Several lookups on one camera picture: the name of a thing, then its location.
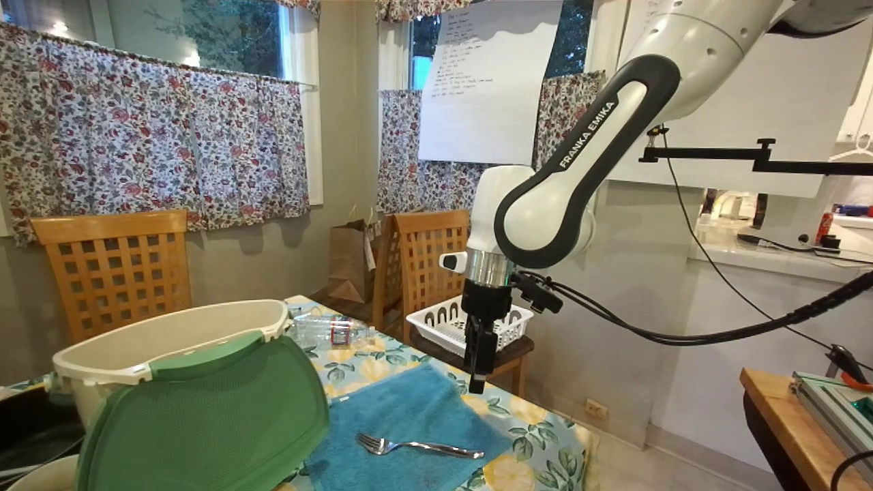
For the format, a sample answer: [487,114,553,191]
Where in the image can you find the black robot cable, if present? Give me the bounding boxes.
[508,125,873,349]

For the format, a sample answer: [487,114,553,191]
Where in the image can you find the small glass jar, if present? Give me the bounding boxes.
[328,320,356,348]

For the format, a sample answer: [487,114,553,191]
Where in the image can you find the white plastic basket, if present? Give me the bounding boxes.
[407,299,532,356]

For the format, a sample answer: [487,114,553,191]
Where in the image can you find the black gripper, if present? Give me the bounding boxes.
[462,282,510,393]

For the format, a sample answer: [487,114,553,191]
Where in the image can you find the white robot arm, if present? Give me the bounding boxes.
[443,0,873,391]

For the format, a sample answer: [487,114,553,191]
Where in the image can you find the brown paper bag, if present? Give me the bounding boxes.
[328,221,375,307]

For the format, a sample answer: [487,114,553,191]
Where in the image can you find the blue towel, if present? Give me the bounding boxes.
[296,365,510,491]

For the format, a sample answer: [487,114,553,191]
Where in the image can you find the wooden chair by window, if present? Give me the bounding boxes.
[30,207,192,345]

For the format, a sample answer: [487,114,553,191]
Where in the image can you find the white bucket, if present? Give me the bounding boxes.
[53,301,286,428]

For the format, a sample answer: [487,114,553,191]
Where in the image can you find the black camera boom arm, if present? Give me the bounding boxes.
[641,139,873,174]

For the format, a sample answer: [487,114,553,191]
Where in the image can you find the wooden chair right side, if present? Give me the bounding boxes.
[368,211,534,400]

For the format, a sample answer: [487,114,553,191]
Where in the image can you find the white paper sheet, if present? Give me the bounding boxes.
[416,0,568,170]

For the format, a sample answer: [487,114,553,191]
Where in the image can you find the lemon print tablecloth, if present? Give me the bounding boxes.
[286,296,596,491]

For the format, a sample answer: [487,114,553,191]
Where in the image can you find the floral window curtain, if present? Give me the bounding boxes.
[0,24,309,244]

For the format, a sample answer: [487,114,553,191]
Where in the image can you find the green bucket lid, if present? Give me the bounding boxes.
[77,340,330,491]

